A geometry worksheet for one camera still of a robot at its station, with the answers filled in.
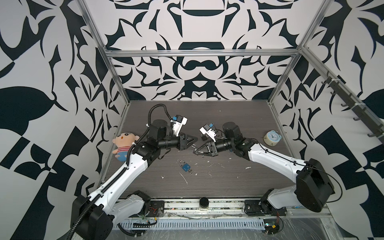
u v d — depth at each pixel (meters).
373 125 0.53
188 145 0.65
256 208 0.74
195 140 0.70
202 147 0.70
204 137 0.69
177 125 0.65
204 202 0.68
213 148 0.65
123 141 0.88
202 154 0.69
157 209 0.73
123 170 0.46
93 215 0.37
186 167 0.87
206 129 0.69
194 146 0.71
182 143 0.62
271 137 0.96
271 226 0.71
